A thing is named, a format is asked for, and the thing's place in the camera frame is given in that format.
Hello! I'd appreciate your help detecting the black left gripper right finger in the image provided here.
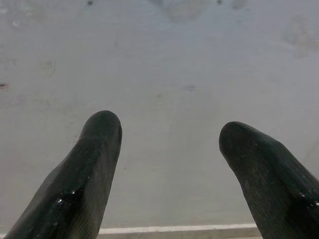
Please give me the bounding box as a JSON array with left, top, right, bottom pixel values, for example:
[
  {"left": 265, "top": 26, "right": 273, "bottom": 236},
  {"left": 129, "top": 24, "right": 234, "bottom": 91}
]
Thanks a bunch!
[{"left": 219, "top": 121, "right": 319, "bottom": 239}]

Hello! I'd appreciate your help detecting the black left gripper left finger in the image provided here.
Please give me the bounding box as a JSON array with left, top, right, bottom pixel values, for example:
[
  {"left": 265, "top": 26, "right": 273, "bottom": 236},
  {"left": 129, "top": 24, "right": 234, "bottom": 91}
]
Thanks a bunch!
[{"left": 4, "top": 111, "right": 123, "bottom": 239}]

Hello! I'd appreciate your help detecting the white baseboard strip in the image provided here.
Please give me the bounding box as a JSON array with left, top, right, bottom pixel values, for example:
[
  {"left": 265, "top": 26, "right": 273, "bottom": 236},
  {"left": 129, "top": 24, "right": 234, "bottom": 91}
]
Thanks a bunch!
[{"left": 98, "top": 223, "right": 261, "bottom": 236}]

